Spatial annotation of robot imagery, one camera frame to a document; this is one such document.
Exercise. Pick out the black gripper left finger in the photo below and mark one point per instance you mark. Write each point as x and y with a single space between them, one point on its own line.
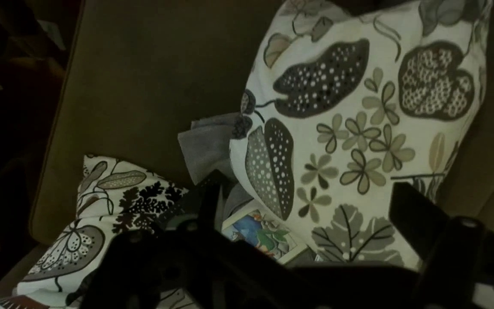
210 200

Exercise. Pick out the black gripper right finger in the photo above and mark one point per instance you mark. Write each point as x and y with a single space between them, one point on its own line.
420 224

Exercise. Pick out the cream illustrated book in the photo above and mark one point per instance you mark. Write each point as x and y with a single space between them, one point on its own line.
258 233

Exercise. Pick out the grey cloth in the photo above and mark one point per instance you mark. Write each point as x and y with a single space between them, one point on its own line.
214 143

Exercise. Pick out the small floral print pillow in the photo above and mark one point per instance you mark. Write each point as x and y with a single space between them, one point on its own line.
104 195

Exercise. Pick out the large floral print pillow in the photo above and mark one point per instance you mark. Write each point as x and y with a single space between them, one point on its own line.
361 114

